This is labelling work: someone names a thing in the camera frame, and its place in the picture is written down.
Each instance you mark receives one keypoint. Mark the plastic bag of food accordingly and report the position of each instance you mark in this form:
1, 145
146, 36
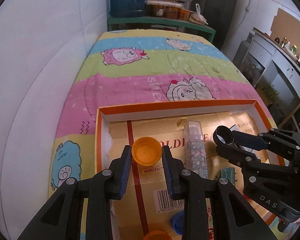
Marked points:
197, 17

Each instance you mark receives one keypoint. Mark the teal lighter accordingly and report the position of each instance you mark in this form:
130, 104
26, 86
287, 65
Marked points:
228, 173

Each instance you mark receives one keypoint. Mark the printed cartoon sheep blanket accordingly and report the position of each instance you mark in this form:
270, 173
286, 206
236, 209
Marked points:
140, 80

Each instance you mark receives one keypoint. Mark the green bottle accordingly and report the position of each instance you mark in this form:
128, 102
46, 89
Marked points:
293, 49

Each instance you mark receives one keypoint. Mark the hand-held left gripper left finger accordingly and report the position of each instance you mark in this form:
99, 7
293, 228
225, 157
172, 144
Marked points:
125, 175

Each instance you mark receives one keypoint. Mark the blue bottle cap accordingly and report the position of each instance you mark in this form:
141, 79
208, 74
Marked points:
177, 223

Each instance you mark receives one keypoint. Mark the potted plants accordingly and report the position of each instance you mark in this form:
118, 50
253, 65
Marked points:
267, 93

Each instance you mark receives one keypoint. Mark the cardboard sheet on wall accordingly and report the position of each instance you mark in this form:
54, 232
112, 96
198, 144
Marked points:
287, 26

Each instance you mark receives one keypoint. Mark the flattened cardboard carton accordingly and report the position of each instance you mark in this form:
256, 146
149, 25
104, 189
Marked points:
152, 127

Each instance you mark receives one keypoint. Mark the brown food jar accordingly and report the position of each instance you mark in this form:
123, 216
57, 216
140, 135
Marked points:
157, 11
171, 12
184, 14

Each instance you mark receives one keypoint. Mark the grey counter cabinet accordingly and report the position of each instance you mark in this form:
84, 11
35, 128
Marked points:
277, 67

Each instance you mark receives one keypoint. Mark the black bottle cap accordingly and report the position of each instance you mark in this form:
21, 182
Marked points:
218, 130

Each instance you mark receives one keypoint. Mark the deep orange bottle cap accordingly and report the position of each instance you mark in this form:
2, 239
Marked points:
157, 236

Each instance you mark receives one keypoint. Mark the dark grey refrigerator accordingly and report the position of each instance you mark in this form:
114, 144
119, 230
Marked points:
217, 12

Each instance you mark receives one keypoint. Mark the clear floral lighter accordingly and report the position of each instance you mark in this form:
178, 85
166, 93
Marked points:
196, 152

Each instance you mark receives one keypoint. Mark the shallow orange-rimmed cardboard box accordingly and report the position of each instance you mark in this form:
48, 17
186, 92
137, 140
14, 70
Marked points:
177, 110

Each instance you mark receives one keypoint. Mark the green bench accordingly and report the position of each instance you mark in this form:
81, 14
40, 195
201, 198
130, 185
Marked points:
165, 23

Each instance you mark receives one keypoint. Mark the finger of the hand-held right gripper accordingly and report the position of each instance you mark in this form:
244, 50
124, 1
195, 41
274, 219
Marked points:
250, 141
237, 155

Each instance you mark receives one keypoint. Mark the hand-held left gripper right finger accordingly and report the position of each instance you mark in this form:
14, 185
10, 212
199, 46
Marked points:
168, 175

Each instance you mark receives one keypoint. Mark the yellow-orange bottle cap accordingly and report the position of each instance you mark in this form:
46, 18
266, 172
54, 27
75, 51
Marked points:
146, 151

